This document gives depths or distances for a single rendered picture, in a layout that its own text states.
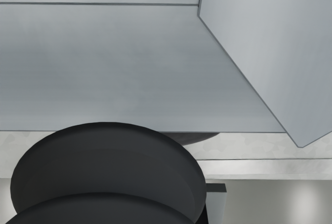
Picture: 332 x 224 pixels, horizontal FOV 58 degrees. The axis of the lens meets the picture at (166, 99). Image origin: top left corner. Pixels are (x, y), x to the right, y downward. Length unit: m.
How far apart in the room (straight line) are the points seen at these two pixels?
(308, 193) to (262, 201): 0.21
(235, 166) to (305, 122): 0.25
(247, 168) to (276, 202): 1.13
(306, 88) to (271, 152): 0.26
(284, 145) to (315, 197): 1.19
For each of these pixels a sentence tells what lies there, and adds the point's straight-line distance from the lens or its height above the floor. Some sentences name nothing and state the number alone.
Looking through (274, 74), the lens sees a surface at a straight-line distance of 0.21.
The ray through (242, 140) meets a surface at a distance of 0.45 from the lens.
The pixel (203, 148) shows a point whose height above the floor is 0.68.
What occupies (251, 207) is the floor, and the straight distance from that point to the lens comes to 1.60.
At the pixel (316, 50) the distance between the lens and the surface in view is 0.21.
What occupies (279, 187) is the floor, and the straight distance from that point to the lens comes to 1.54.
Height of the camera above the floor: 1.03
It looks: 62 degrees down
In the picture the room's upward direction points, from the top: 180 degrees clockwise
